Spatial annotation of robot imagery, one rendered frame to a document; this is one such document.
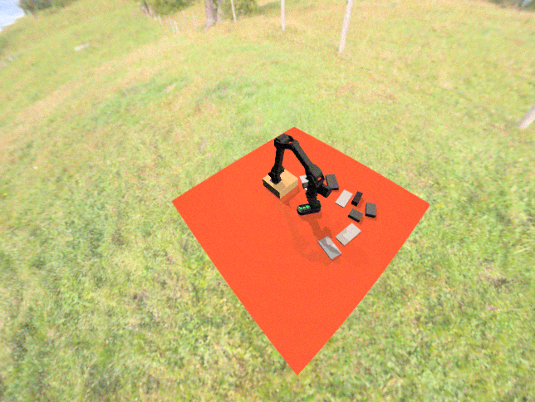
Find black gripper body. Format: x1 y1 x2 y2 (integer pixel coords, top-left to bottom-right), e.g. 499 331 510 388
302 182 321 210

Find dark grey switch panel with green rocker switches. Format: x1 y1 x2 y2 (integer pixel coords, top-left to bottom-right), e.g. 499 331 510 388
297 203 321 216

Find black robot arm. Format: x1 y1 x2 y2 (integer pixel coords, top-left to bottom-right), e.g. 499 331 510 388
268 133 332 198

